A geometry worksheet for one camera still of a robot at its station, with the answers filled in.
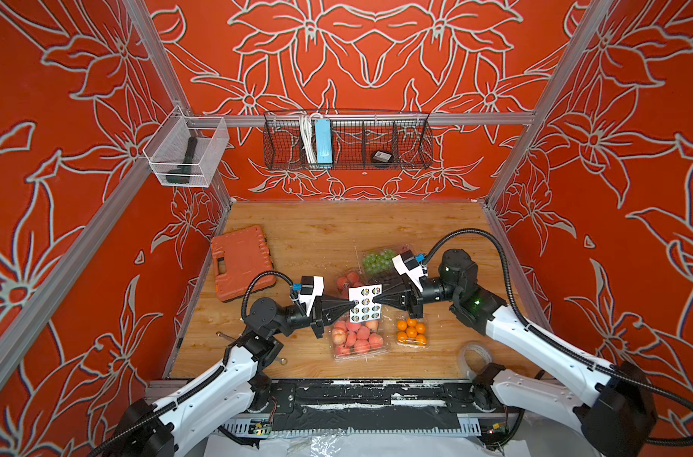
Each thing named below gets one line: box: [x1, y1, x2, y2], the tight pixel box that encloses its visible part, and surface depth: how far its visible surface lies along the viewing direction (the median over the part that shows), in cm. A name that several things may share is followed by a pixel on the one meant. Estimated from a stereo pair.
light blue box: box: [314, 119, 334, 165], surface depth 91 cm
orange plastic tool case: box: [210, 225, 277, 303], surface depth 100 cm
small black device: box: [372, 150, 394, 163], surface depth 97 cm
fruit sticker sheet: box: [348, 283, 383, 323], surface depth 64 cm
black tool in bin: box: [165, 136, 198, 184], surface depth 83 cm
